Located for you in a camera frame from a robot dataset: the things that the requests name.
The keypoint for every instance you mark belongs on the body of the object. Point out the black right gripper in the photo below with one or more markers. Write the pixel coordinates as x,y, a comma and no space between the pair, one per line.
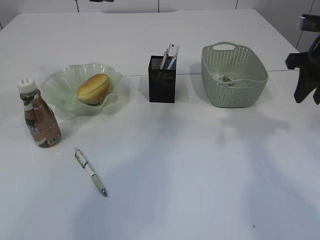
309,65

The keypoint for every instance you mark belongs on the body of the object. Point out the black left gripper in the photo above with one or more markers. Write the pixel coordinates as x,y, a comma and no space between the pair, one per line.
98,1

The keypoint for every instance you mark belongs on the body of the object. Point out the small grey paper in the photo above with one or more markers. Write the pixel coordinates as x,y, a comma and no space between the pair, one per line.
226,79

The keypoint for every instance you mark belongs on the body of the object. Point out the brown bread loaf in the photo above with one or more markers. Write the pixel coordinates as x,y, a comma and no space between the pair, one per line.
94,90

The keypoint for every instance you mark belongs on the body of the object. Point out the grey grip ballpoint pen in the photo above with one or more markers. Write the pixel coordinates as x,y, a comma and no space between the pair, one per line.
165,57

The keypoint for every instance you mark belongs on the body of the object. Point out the clear plastic ruler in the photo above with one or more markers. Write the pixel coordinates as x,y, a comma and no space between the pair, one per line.
173,50

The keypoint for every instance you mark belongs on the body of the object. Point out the white paper ball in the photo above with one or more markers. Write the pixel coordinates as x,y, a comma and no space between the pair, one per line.
220,78

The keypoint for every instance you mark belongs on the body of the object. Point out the blue grip pen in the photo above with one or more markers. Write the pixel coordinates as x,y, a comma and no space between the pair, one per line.
172,62

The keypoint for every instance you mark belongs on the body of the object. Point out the brown coffee drink bottle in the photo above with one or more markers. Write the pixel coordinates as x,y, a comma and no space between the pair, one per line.
39,117

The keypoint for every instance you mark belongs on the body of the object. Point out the beige grip ballpoint pen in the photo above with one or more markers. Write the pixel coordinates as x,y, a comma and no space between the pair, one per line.
86,165

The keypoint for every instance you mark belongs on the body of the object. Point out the green plastic woven basket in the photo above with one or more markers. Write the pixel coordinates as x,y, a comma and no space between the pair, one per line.
239,63

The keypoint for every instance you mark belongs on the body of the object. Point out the green wavy glass plate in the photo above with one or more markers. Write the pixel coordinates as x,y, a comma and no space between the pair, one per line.
59,88

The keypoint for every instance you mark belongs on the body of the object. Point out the black mesh pen holder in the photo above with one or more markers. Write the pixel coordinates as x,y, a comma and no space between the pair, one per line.
161,82

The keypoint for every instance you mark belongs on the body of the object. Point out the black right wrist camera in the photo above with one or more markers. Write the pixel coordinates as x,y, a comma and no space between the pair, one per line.
309,23

